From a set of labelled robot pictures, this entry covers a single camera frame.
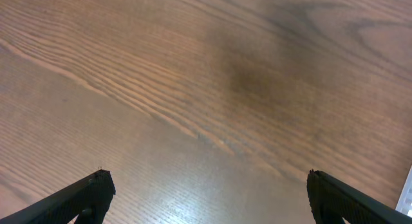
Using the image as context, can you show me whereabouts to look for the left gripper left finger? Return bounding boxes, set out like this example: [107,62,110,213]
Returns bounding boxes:
[1,169,116,224]

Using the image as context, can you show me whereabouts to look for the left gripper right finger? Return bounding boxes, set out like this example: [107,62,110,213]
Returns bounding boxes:
[306,169,411,224]

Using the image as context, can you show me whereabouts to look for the clear plastic basket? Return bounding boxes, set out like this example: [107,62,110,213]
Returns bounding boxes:
[395,167,412,218]

